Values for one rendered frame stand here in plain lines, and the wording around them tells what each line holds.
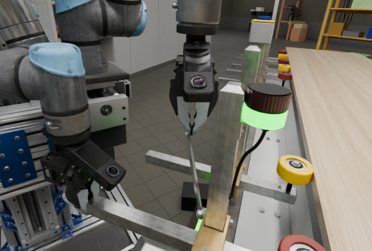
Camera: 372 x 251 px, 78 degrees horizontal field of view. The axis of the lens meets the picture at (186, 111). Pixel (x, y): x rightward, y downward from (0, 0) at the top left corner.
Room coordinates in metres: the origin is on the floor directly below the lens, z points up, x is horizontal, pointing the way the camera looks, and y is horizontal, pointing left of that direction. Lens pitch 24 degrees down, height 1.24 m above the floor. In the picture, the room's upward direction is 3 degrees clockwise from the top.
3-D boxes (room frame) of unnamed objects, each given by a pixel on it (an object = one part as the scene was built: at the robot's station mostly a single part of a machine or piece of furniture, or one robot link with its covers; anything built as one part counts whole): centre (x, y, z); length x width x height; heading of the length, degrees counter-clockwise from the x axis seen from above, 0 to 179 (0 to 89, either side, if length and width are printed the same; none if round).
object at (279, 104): (0.30, -0.11, 1.13); 0.06 x 0.06 x 0.02
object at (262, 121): (0.30, -0.11, 1.11); 0.06 x 0.06 x 0.02
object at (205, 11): (0.42, -0.01, 1.24); 0.08 x 0.08 x 0.05
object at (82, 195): (0.36, 0.23, 0.86); 0.06 x 0.03 x 0.09; 71
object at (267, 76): (1.71, -0.50, 0.81); 0.44 x 0.03 x 0.04; 71
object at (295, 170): (0.47, -0.28, 0.85); 0.08 x 0.08 x 0.11
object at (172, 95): (0.41, 0.01, 1.09); 0.05 x 0.02 x 0.09; 91
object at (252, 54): (0.55, -0.15, 0.93); 0.04 x 0.04 x 0.48; 71
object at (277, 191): (0.53, -0.09, 0.81); 0.44 x 0.03 x 0.04; 71
